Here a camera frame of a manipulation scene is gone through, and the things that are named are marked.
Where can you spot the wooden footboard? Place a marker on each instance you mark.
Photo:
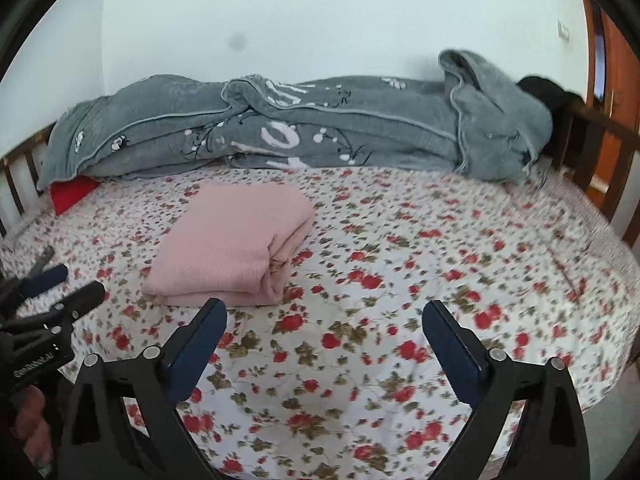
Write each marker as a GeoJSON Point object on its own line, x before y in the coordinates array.
{"type": "Point", "coordinates": [600, 130]}

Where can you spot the person's left hand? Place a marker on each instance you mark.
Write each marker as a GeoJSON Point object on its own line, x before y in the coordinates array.
{"type": "Point", "coordinates": [30, 420]}

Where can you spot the brown wooden door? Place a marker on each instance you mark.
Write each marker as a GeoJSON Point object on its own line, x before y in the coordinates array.
{"type": "Point", "coordinates": [617, 60]}

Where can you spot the wooden headboard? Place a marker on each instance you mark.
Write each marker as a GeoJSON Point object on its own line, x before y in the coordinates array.
{"type": "Point", "coordinates": [20, 170]}

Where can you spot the black cloth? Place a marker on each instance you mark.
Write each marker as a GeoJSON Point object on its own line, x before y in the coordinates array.
{"type": "Point", "coordinates": [542, 91]}

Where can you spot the white wall switch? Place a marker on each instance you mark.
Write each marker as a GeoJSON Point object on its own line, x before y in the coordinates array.
{"type": "Point", "coordinates": [563, 30]}

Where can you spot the grey printed quilt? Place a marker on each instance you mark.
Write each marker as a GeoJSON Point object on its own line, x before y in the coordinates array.
{"type": "Point", "coordinates": [250, 120]}

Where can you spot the red pillow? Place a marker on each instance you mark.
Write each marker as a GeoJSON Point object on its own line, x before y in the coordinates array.
{"type": "Point", "coordinates": [70, 194]}

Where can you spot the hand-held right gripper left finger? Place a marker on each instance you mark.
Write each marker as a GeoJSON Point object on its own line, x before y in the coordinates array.
{"type": "Point", "coordinates": [197, 350]}

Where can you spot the pink garment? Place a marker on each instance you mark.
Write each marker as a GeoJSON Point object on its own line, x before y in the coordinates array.
{"type": "Point", "coordinates": [225, 240]}

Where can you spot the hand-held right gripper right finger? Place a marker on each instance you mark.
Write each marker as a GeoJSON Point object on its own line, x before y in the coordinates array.
{"type": "Point", "coordinates": [455, 355]}

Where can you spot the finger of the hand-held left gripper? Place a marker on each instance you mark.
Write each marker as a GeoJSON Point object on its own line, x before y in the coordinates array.
{"type": "Point", "coordinates": [47, 278]}
{"type": "Point", "coordinates": [85, 297]}

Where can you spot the floral bed sheet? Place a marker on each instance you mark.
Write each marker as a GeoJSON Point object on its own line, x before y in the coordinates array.
{"type": "Point", "coordinates": [400, 260]}

